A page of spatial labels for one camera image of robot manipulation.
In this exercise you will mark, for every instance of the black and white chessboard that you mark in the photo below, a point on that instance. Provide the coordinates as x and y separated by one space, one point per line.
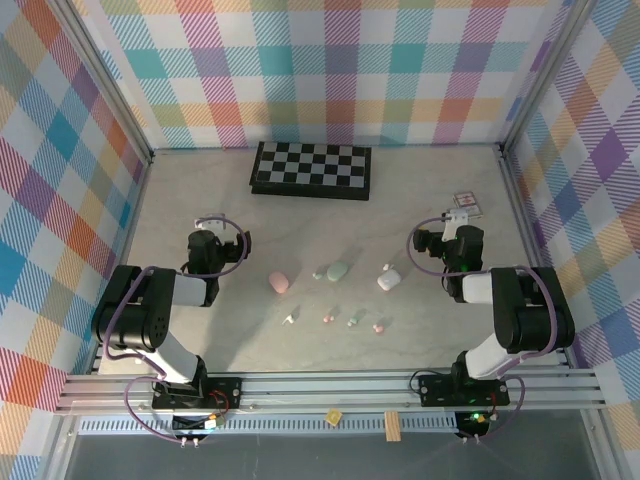
310 167

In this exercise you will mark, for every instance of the white earbud charging case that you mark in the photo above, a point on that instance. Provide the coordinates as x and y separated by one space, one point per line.
388 281

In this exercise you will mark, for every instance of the playing card box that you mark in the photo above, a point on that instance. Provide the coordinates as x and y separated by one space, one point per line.
475 205

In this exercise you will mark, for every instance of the aluminium frame post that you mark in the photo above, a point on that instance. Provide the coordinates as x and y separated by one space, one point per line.
106 87
546 75

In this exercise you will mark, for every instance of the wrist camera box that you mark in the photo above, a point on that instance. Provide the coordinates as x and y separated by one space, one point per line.
455 220
211 224

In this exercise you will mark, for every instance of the aluminium side rail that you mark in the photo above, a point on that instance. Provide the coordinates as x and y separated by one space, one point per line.
135 200
520 210

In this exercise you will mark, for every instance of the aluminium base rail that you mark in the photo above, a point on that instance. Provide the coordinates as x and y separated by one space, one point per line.
325 390

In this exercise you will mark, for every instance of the pink earbud charging case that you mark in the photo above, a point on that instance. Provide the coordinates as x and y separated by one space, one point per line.
279 282

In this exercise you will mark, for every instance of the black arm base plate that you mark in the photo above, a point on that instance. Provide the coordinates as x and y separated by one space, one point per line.
440 390
220 392

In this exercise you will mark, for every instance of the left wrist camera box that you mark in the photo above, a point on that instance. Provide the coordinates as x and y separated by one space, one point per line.
211 224

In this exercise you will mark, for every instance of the black controller board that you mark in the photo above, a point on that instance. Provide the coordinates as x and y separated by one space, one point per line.
472 425
192 426

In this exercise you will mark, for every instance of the green earbud charging case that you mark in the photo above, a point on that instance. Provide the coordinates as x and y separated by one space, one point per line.
337 270

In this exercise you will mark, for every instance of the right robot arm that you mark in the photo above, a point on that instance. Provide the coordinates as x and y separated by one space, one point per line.
530 310

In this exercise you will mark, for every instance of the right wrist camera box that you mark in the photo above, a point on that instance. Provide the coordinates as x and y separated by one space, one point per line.
455 220

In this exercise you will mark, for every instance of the small wooden block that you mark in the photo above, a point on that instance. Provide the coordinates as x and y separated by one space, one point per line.
393 426

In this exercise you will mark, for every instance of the pink earbud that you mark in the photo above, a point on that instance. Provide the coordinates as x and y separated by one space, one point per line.
378 329
328 317

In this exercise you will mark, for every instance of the small yellow tag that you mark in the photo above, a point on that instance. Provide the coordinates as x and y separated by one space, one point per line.
333 417

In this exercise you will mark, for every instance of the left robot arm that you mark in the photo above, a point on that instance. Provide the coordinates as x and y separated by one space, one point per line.
150 310

